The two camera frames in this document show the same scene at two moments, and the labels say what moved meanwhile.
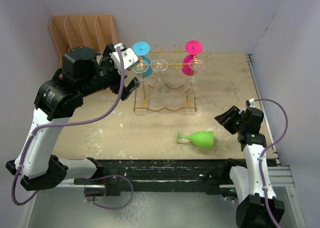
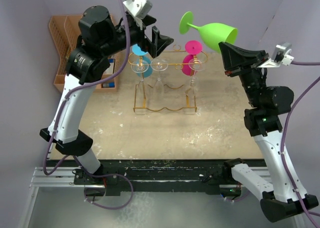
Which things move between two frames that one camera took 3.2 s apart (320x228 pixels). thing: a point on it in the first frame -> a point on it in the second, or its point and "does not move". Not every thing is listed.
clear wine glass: x=195 y=65 does not move
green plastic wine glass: x=204 y=139 -> x=212 y=34
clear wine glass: x=140 y=68 does not move
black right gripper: x=233 y=112 -> x=236 y=59
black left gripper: x=106 y=61 -> x=143 y=41
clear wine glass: x=159 y=65 does not move
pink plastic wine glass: x=190 y=64 does not move
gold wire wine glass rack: x=166 y=79 does not move
